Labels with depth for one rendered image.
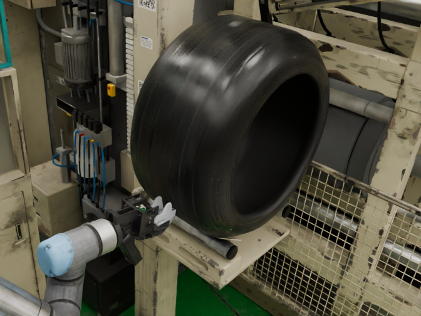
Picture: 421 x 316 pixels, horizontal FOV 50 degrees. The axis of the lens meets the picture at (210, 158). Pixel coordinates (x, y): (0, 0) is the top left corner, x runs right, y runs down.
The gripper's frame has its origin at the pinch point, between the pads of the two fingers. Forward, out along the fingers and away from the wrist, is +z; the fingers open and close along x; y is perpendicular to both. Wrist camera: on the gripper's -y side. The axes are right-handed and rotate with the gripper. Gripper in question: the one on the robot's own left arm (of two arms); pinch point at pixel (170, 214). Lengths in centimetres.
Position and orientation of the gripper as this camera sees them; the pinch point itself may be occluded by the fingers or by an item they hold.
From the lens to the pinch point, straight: 115.6
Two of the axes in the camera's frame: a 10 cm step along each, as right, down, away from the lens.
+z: 6.4, -2.1, 7.4
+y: 1.7, -9.0, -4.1
